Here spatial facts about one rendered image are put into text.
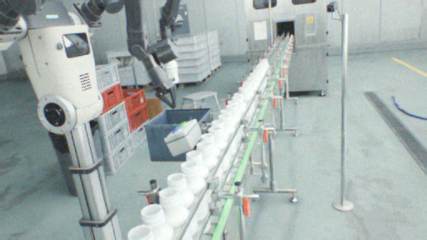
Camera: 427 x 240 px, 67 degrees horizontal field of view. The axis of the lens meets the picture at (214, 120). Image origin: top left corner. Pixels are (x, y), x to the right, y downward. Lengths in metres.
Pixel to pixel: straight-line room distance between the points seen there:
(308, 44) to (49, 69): 4.93
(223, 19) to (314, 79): 6.25
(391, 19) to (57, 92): 10.89
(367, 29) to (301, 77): 5.87
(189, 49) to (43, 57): 6.57
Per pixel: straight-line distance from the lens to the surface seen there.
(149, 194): 0.81
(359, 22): 11.44
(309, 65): 5.84
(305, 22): 5.78
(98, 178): 1.49
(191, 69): 7.80
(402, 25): 11.69
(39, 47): 1.31
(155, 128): 1.81
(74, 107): 1.32
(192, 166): 0.74
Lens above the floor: 1.46
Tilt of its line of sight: 17 degrees down
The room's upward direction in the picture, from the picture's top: 6 degrees counter-clockwise
